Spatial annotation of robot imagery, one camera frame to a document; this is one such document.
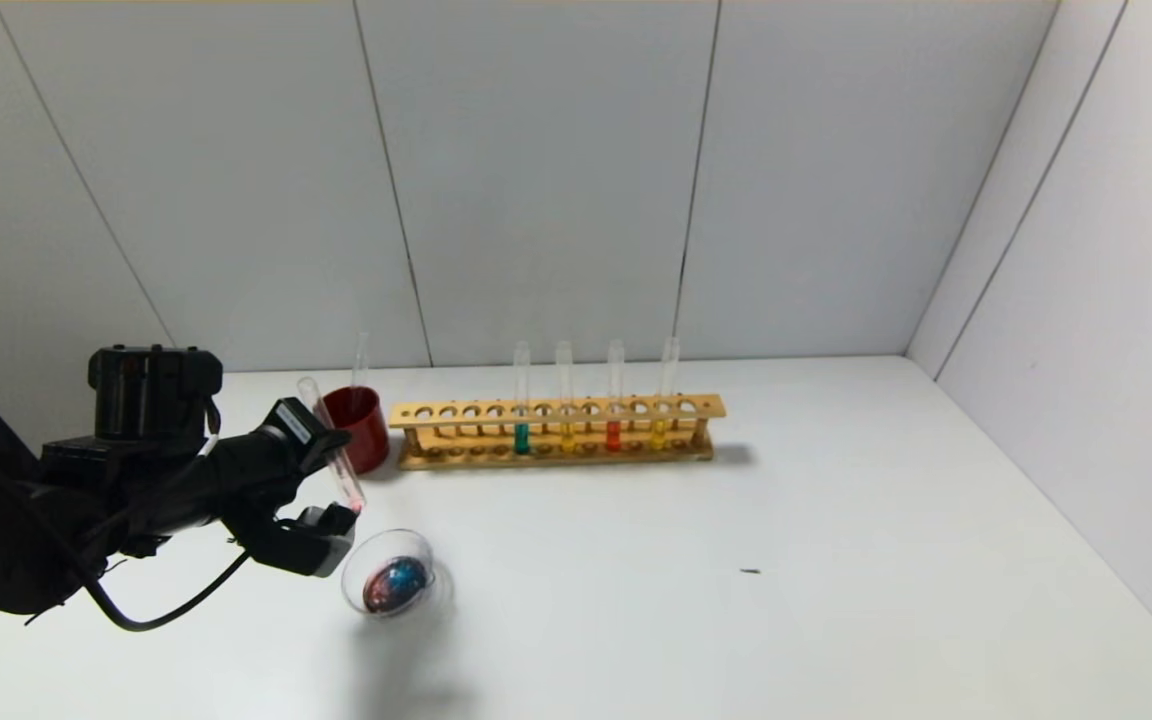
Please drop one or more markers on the blue pigment glass test tube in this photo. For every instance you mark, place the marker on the blue pigment glass test tube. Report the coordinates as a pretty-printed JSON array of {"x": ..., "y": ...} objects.
[
  {"x": 522, "y": 438},
  {"x": 361, "y": 365}
]

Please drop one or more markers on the yellow pigment glass test tube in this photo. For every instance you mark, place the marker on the yellow pigment glass test tube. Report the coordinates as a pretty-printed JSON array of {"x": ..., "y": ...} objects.
[
  {"x": 567, "y": 437},
  {"x": 658, "y": 434}
]

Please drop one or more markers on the red pigment glass test tube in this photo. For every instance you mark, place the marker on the red pigment glass test tube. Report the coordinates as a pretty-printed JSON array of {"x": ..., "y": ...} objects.
[
  {"x": 613, "y": 436},
  {"x": 346, "y": 485}
]

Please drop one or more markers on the wooden test tube rack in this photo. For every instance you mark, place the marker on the wooden test tube rack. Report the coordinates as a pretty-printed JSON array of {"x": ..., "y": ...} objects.
[{"x": 556, "y": 411}]

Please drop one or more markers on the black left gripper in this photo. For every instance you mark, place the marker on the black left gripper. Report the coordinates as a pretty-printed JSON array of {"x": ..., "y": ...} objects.
[{"x": 296, "y": 424}]

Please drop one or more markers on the clear glass beaker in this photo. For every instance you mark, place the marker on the clear glass beaker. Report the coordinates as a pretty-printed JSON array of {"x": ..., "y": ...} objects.
[{"x": 396, "y": 585}]

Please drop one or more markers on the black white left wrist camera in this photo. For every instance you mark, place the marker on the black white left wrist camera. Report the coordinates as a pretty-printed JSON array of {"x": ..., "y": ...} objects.
[{"x": 306, "y": 550}]

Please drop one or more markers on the dark red cup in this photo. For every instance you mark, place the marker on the dark red cup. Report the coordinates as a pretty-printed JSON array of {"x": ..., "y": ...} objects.
[{"x": 368, "y": 430}]

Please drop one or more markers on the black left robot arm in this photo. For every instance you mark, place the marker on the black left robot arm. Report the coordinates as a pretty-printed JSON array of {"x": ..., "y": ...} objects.
[{"x": 6, "y": 540}]

